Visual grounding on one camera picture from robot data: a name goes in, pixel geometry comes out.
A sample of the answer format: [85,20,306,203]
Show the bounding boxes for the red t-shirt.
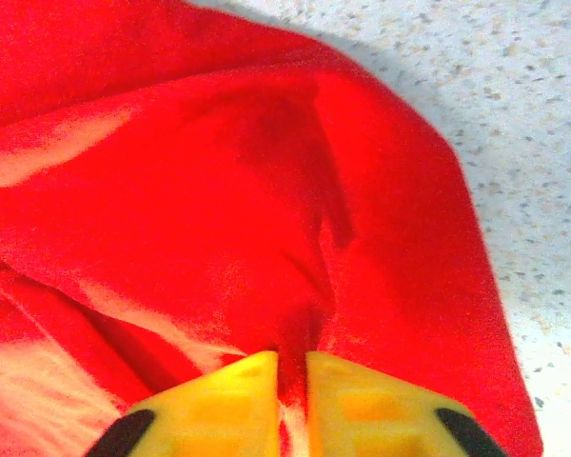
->
[0,0,546,457]

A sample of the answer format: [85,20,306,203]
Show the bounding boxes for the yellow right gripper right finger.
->
[305,350,508,457]

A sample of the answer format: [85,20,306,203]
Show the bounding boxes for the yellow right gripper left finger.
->
[83,350,281,457]

